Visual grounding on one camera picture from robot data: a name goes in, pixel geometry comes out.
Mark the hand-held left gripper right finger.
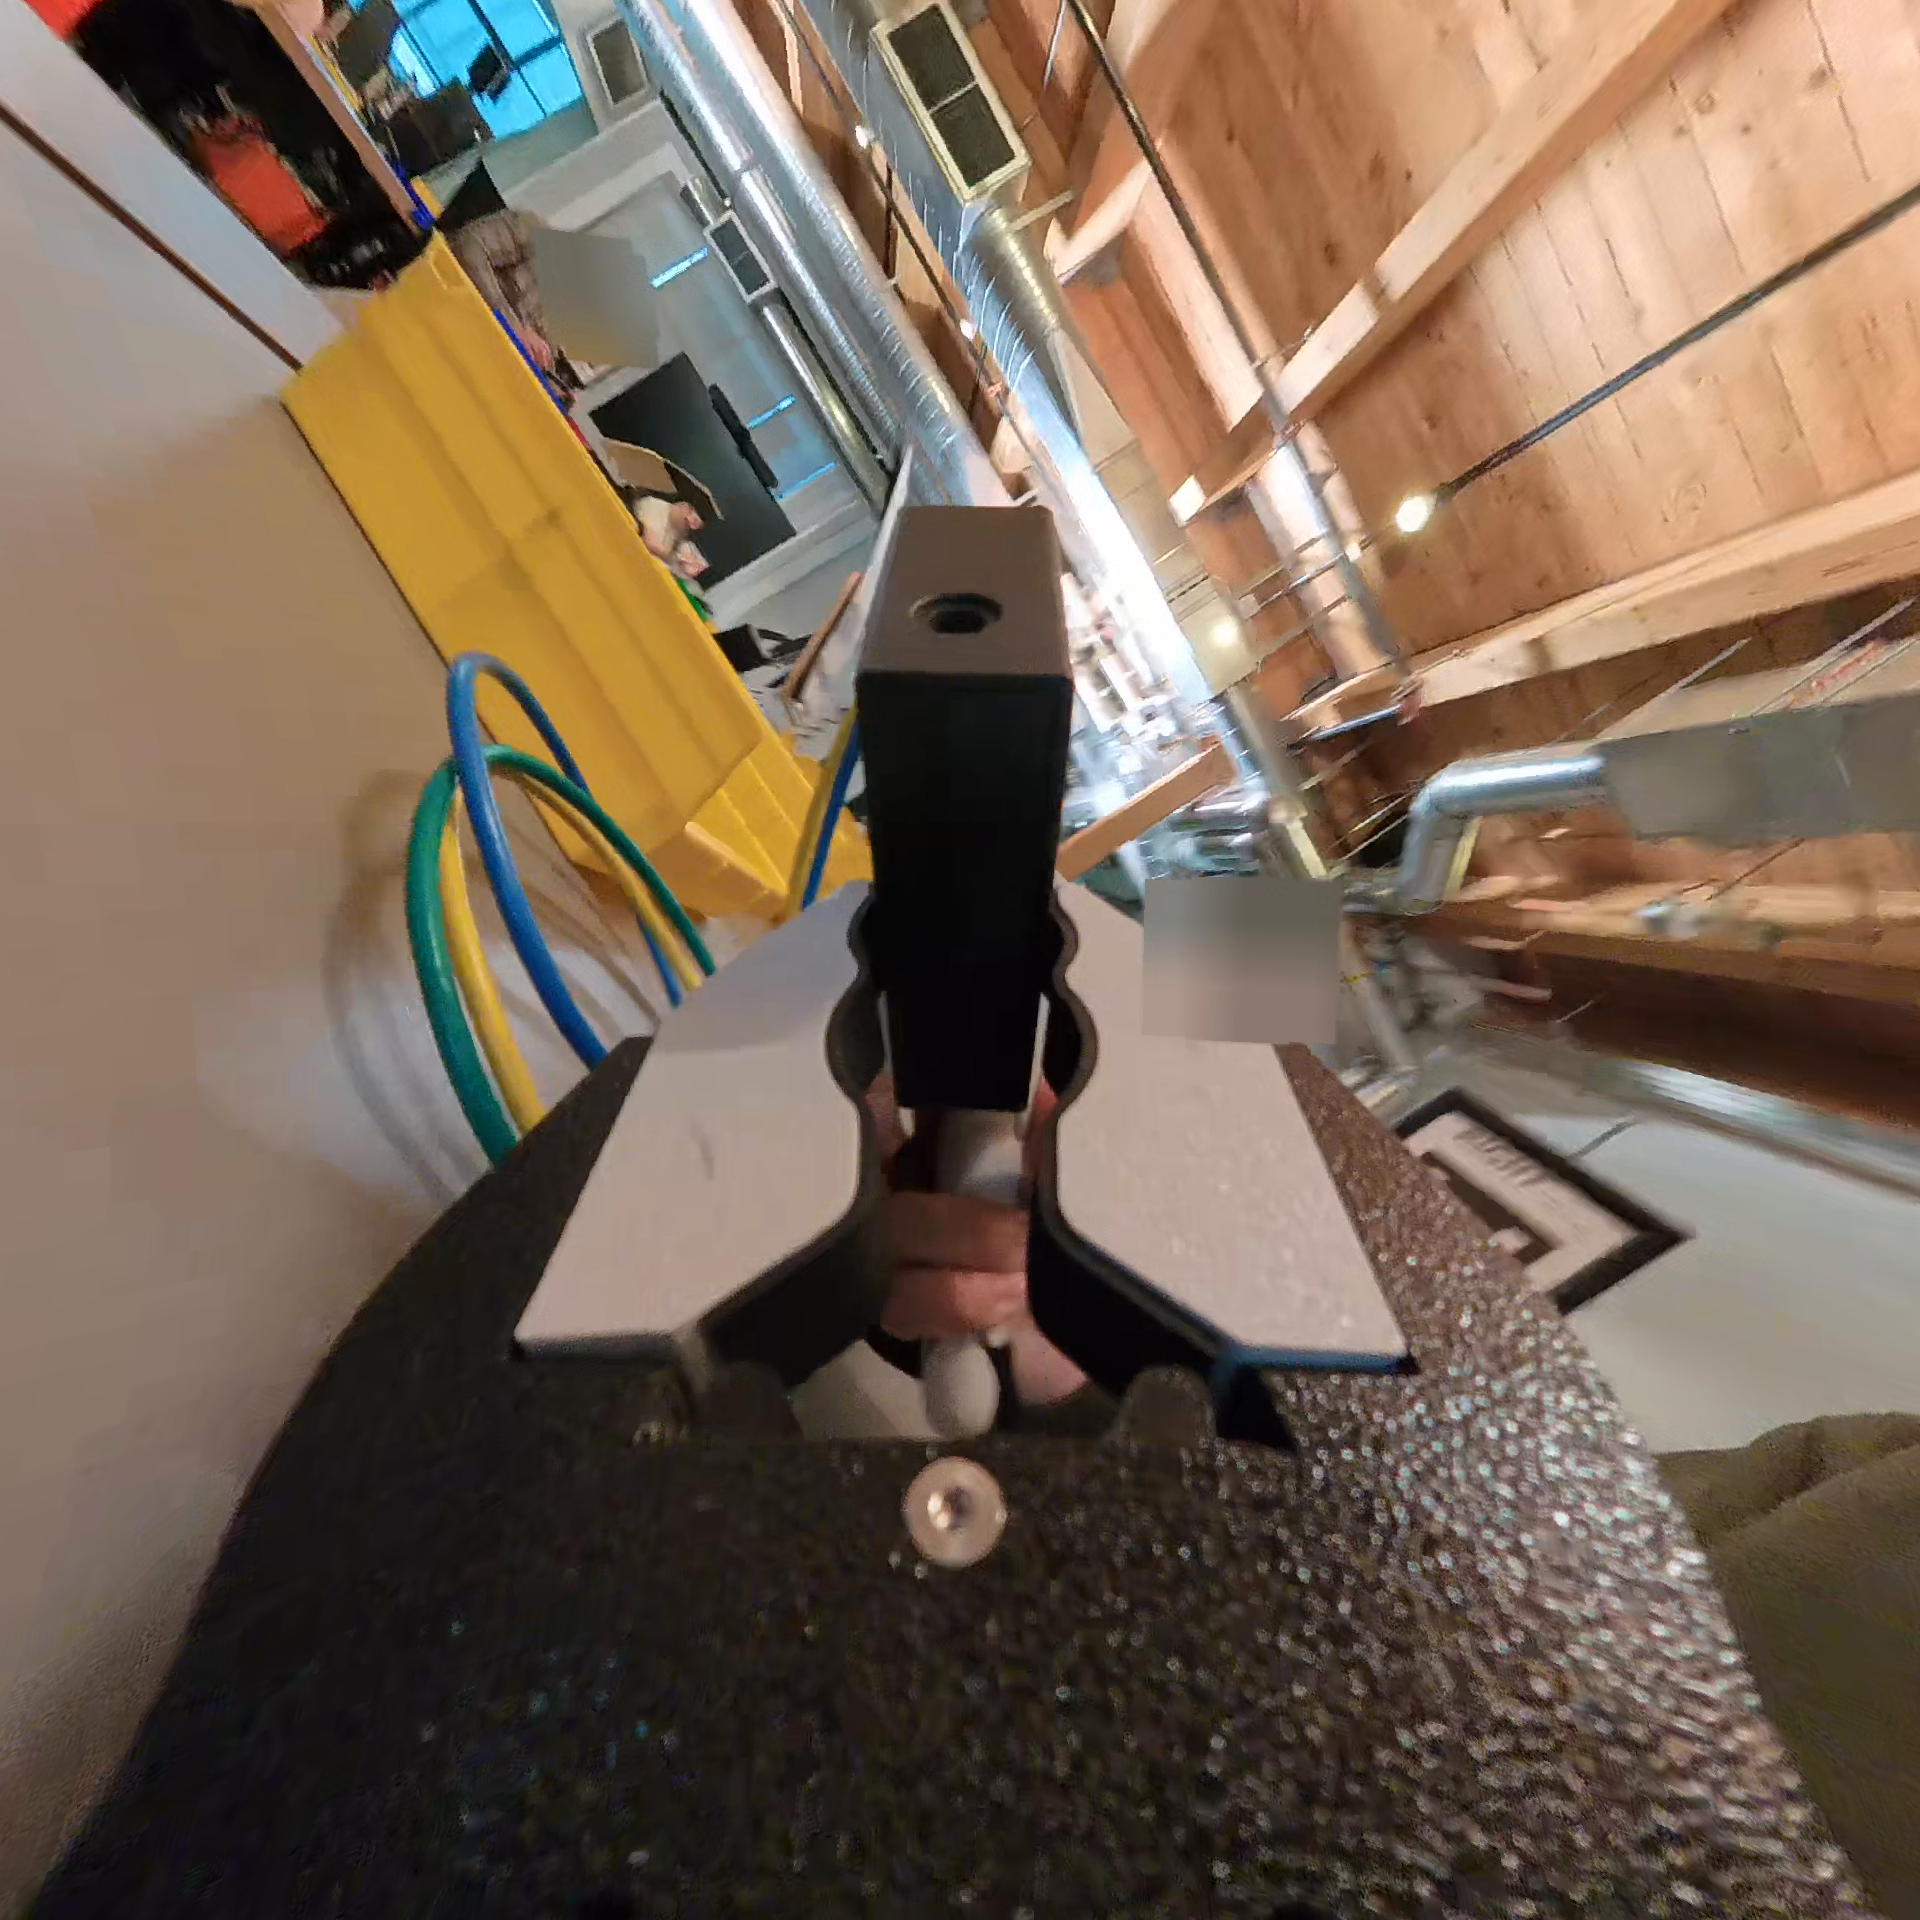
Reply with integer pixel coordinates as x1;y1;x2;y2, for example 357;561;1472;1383
1024;882;1420;1396

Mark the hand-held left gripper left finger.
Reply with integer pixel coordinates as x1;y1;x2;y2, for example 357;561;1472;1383
514;882;902;1385

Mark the yellow ethernet cable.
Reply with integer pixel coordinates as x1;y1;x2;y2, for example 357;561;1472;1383
438;781;705;1143

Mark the green ethernet cable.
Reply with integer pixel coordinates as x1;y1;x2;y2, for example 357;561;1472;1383
405;745;721;1163

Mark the black network switch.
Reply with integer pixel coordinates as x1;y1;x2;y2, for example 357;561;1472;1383
854;505;1075;1113

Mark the blue ethernet cable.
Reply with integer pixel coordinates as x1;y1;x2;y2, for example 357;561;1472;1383
447;651;864;1065

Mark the person's right hand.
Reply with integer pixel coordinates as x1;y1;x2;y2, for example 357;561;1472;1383
880;1146;1091;1406

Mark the black bordered marker sheet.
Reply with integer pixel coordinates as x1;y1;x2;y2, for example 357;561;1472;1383
1394;1085;1690;1315

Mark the black flat panel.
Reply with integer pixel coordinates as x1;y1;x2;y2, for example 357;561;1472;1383
588;352;798;592

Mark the yellow plastic bin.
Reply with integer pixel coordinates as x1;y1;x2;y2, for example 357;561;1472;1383
284;226;871;923

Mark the orange equipment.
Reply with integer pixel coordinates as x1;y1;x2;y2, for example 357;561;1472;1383
204;116;330;255

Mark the white air vent grille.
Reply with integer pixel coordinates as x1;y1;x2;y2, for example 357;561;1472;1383
868;0;1035;202

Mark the silver elbow duct with box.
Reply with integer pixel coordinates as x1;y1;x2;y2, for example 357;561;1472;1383
1394;698;1920;918

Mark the spotlight on black rail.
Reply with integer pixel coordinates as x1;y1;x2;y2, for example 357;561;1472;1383
1387;186;1920;541

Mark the large silver ventilation duct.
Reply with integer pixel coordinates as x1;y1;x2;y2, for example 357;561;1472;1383
787;0;1204;632

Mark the slim silver ventilation duct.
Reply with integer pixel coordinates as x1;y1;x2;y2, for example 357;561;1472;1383
615;0;1000;511

